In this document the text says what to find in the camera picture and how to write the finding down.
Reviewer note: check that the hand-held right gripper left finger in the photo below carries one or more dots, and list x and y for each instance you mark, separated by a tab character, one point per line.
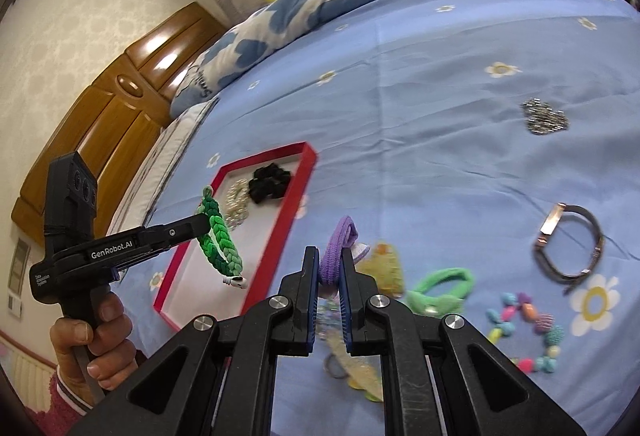
311	301

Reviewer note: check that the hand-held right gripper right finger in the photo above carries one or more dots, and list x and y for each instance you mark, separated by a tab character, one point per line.
346	306

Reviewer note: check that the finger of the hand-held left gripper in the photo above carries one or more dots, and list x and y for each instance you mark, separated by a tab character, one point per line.
175	233

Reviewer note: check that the yellow translucent hair clip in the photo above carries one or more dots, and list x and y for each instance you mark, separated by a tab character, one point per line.
382	271

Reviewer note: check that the red shallow box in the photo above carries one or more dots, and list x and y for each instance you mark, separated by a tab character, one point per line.
200	286

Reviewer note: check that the rose gold wristwatch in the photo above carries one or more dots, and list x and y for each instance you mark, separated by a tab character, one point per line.
552	221

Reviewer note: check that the person's left forearm pink sleeve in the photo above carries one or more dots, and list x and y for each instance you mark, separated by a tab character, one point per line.
65	391

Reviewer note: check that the person's left hand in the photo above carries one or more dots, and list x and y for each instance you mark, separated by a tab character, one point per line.
107	341

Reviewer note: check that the grey striped pillow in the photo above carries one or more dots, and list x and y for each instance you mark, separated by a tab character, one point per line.
150	165

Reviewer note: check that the wooden headboard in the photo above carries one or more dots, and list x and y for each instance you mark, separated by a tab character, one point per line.
100	115

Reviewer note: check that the black scrunchie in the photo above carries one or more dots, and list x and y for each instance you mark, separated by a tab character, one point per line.
270	183

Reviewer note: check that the white radiator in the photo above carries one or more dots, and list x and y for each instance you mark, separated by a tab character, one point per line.
25	366

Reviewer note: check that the blue floral bedsheet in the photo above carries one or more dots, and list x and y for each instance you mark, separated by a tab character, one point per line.
425	165

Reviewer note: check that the silver rhinestone heart clip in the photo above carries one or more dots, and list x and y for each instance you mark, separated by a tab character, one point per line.
545	118

